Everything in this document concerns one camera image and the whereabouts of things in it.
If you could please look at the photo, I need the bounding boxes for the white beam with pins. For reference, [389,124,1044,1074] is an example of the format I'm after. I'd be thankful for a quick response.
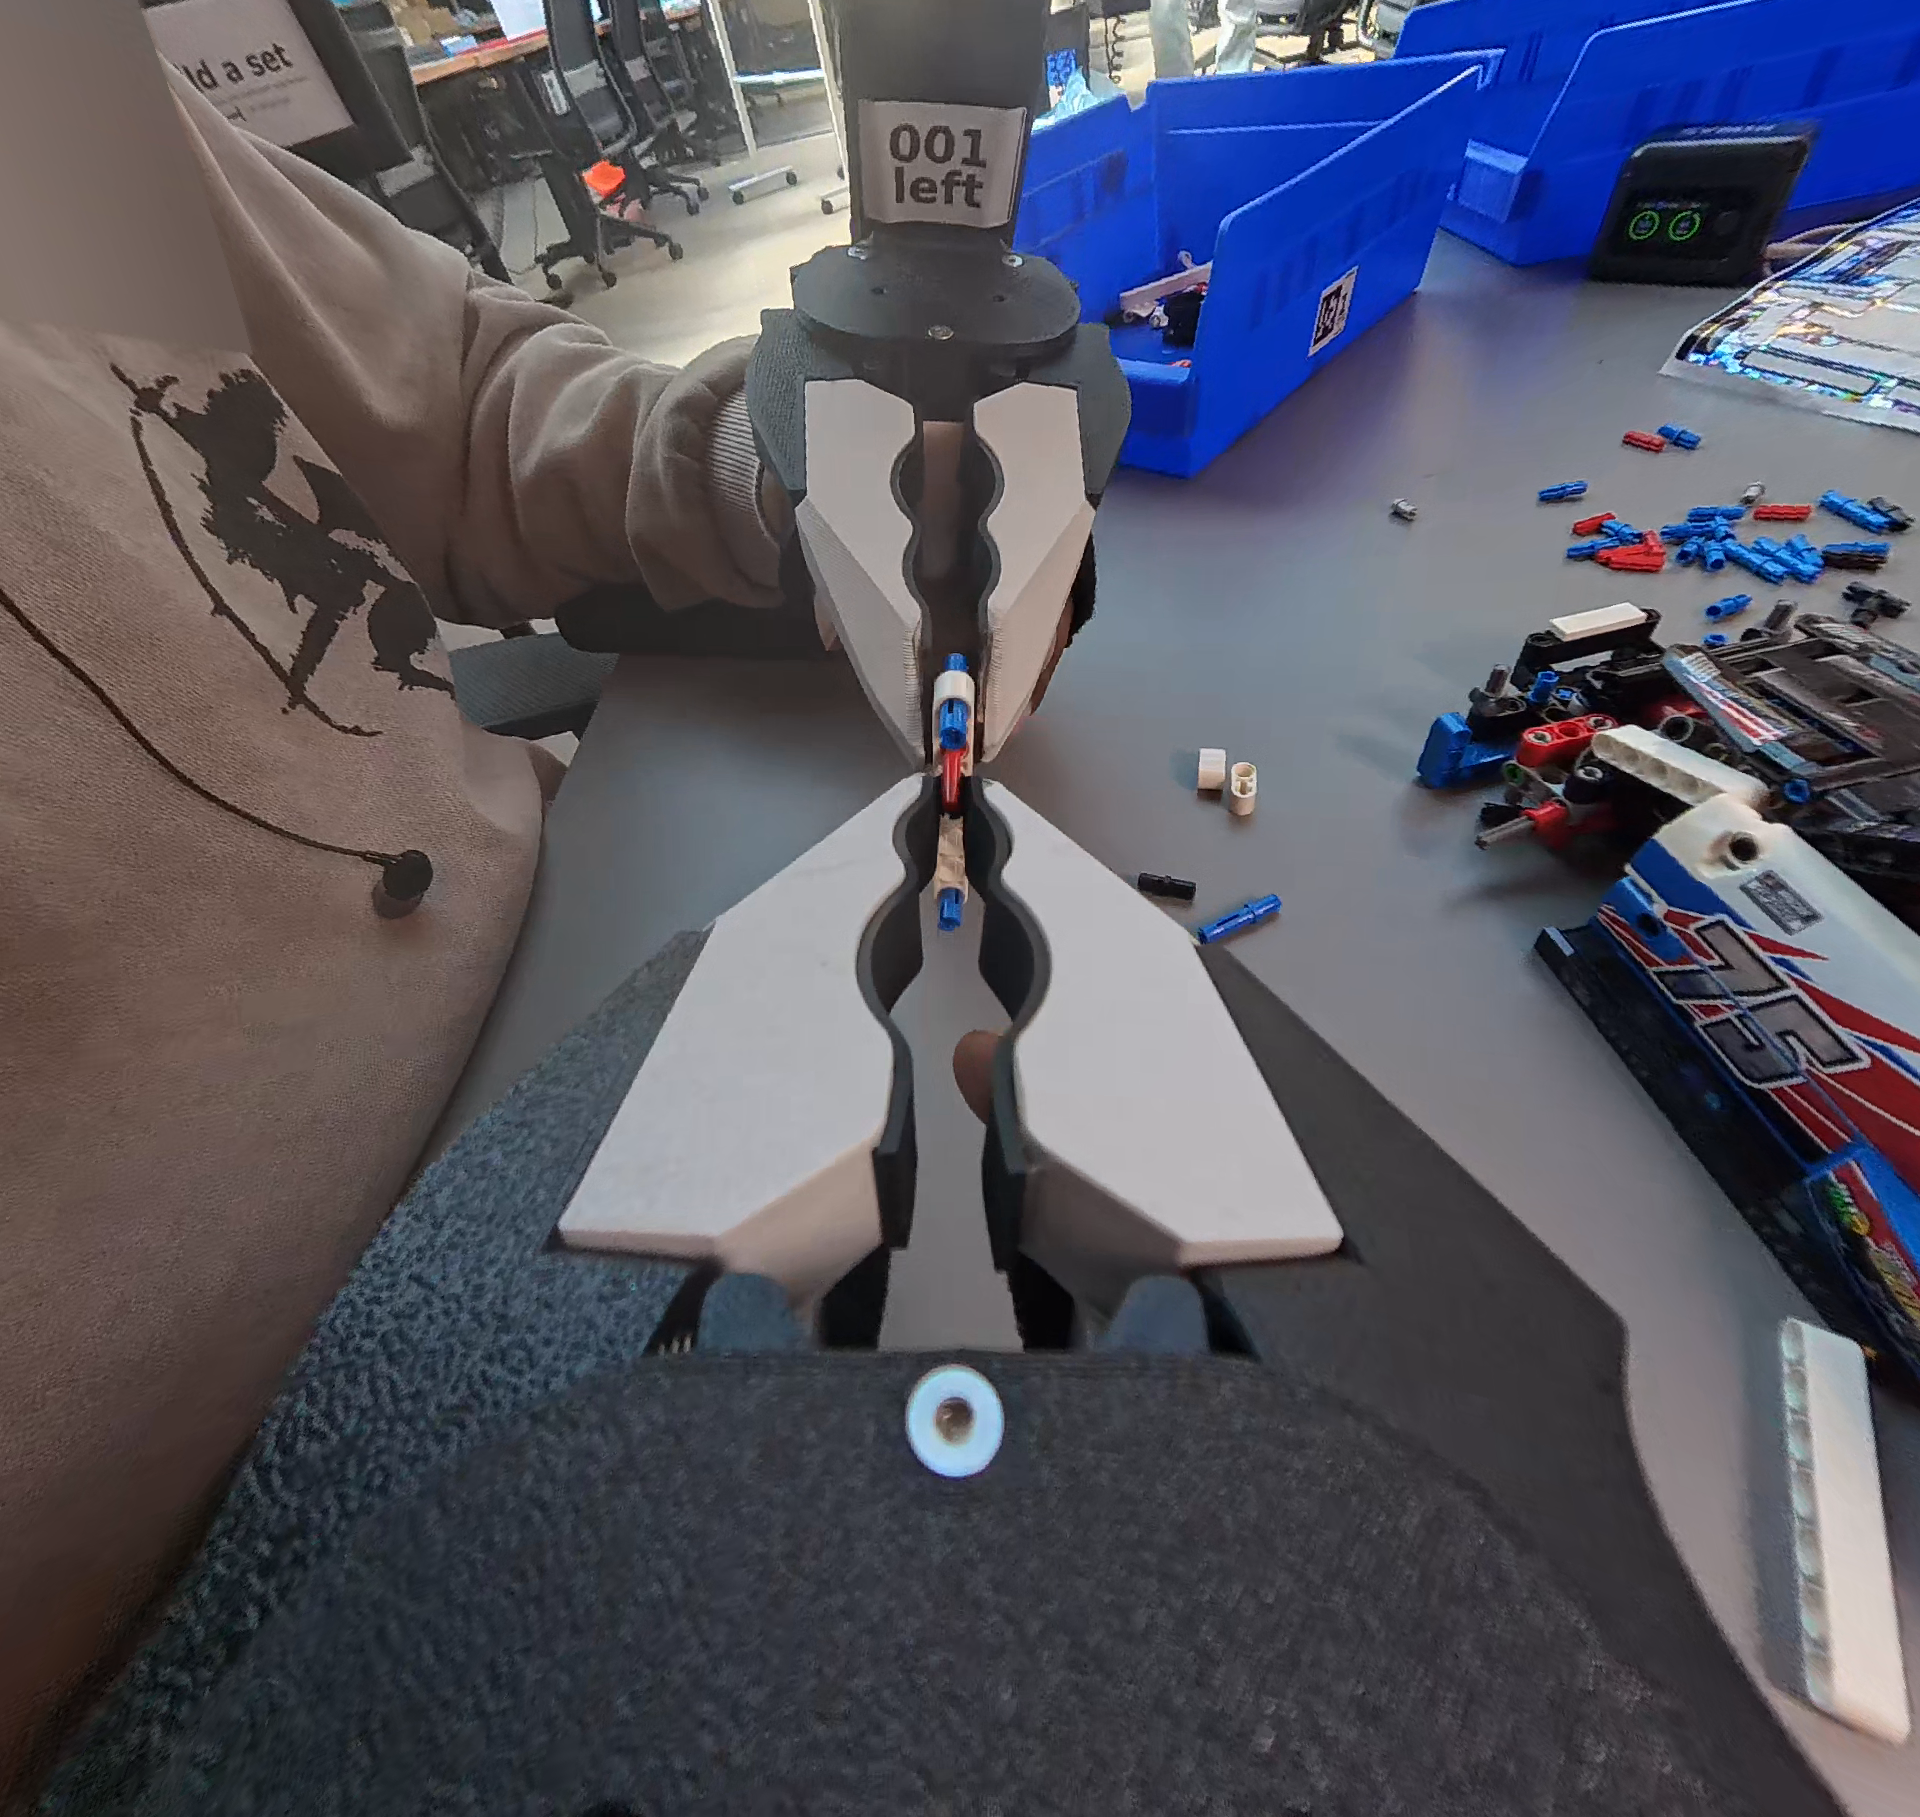
[930,650,982,937]

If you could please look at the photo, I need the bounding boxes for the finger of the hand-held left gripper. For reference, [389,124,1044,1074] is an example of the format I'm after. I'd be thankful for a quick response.
[967,389,1097,774]
[792,377,937,774]

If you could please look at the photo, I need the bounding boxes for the shiny sticker sheet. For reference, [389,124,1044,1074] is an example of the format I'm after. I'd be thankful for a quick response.
[1659,200,1920,432]

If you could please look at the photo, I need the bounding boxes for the white printed sign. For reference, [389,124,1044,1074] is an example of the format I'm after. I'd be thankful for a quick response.
[98,0,357,149]

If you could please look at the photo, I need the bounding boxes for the black chair armrest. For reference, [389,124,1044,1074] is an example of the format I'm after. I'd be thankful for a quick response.
[448,635,620,743]

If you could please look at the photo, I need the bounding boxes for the pile of small connector pins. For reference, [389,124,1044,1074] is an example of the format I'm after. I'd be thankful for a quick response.
[1539,420,1915,620]

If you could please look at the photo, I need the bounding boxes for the person in beige hoodie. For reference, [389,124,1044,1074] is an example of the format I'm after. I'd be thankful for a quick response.
[0,316,564,1777]

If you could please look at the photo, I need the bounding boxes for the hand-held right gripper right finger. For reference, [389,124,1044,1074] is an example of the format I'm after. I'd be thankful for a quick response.
[971,780,1346,1317]

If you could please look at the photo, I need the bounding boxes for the large blue plastic bin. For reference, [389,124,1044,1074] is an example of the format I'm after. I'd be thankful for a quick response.
[1395,0,1920,265]

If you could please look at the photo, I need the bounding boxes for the brick-built toy race car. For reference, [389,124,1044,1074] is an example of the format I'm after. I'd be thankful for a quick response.
[1417,602,1920,1390]

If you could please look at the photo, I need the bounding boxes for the blue plastic bin with tag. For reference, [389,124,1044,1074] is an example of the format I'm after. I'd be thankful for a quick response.
[1050,49,1507,480]

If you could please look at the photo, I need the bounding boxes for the pale cable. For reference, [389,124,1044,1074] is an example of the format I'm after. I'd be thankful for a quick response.
[1761,224,1920,274]

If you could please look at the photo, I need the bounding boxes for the wooden table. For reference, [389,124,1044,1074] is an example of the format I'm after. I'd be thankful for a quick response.
[405,0,712,94]

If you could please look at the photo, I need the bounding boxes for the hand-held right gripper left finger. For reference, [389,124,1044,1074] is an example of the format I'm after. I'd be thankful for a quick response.
[558,774,922,1317]

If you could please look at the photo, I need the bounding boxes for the loose white brick beam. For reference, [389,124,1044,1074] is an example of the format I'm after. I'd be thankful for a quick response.
[1757,1313,1915,1748]

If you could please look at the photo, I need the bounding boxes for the person's left hand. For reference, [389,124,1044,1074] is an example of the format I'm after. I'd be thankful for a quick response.
[554,577,842,662]

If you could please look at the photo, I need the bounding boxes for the person's left forearm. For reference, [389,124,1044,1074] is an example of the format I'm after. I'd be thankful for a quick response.
[174,79,797,632]

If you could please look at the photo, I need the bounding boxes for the black device with green display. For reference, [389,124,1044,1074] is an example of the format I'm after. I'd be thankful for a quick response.
[1590,124,1820,289]

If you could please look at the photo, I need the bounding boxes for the grey desk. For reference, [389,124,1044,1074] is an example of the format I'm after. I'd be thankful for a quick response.
[420,228,1920,1817]

